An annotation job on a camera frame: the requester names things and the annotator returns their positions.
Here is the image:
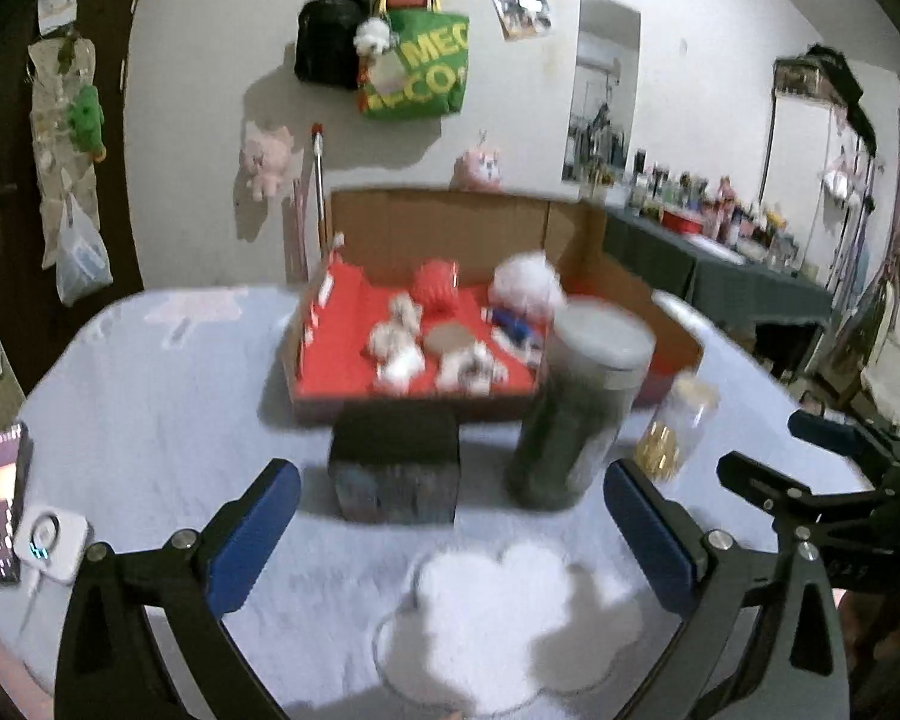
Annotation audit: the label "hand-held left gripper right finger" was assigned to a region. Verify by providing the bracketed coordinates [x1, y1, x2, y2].
[602, 457, 852, 720]

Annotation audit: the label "white plush keychain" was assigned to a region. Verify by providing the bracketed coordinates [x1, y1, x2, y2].
[352, 15, 391, 53]

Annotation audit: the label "beige round powder puff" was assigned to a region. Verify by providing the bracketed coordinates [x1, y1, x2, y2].
[424, 322, 475, 355]

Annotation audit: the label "dark wooden door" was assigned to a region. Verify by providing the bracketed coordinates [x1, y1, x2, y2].
[0, 0, 147, 391]

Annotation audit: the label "pink cat plush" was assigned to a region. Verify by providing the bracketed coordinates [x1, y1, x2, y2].
[450, 131, 505, 191]

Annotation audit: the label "patterned storage box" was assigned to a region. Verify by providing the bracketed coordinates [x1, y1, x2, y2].
[772, 56, 826, 98]

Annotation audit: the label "beige hanging organiser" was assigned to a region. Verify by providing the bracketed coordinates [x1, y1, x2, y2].
[26, 34, 106, 271]

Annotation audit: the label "glass jar with metal lid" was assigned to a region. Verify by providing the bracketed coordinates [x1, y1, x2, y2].
[504, 298, 657, 511]

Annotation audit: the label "wall mirror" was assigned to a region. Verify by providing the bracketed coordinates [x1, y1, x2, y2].
[561, 0, 642, 187]

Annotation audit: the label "white bath pouf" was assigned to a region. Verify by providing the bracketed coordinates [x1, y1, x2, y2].
[491, 251, 567, 316]

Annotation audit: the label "white square charger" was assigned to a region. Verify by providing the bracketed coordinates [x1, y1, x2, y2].
[13, 508, 93, 584]

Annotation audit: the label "table with green cloth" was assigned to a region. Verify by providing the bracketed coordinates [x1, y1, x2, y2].
[604, 206, 833, 383]

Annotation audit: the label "white plush with plaid bow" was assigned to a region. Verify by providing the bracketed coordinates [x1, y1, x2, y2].
[435, 341, 509, 395]

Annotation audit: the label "small jar of gold pieces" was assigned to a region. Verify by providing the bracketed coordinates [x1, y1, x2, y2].
[634, 375, 721, 481]

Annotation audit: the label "red tray box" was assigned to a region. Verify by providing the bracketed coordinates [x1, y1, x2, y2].
[660, 208, 710, 235]

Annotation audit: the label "floral patterned tin box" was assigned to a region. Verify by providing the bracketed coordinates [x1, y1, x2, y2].
[328, 409, 462, 524]

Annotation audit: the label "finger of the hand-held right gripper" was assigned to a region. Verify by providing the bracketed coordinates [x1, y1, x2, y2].
[787, 409, 900, 482]
[716, 450, 820, 535]

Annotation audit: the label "green plush toy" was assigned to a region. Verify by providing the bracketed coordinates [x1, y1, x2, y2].
[66, 82, 107, 160]

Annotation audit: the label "clear plastic bag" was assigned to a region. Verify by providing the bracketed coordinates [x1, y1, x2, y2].
[55, 191, 115, 306]

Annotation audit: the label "white hanging plush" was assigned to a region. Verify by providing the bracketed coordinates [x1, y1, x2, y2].
[821, 150, 875, 207]

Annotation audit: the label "row of cosmetic bottles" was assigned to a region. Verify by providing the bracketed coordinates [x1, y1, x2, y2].
[581, 150, 818, 278]

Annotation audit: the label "blue and white tube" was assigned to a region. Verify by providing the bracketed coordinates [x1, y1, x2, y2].
[484, 305, 548, 350]

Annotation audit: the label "wall photo prints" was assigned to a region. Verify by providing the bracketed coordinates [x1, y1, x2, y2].
[484, 0, 554, 42]

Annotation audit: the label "coral pink bath pouf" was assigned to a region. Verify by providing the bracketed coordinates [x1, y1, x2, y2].
[411, 259, 462, 312]

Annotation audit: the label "dark bag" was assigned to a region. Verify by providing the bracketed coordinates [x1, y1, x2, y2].
[806, 43, 882, 158]

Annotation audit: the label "white wardrobe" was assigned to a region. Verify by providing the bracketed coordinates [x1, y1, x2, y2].
[761, 86, 882, 293]

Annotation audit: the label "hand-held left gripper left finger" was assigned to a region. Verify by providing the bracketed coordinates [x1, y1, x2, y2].
[56, 457, 302, 720]

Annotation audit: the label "smartphone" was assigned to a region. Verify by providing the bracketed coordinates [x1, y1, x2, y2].
[0, 422, 32, 584]

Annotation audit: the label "black backpack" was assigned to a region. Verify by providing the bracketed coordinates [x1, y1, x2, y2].
[294, 0, 372, 91]

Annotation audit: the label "green tote bag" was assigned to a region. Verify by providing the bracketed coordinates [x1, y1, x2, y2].
[356, 0, 472, 121]

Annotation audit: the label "cardboard box with red lining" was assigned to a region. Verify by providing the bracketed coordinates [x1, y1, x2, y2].
[281, 187, 706, 428]

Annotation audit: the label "pink pig plush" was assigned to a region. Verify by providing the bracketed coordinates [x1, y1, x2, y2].
[238, 120, 297, 202]

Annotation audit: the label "pink bed sheet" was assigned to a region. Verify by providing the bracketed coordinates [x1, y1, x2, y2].
[0, 600, 53, 720]

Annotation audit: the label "white charger cable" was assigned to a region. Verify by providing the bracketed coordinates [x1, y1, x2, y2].
[19, 574, 46, 638]

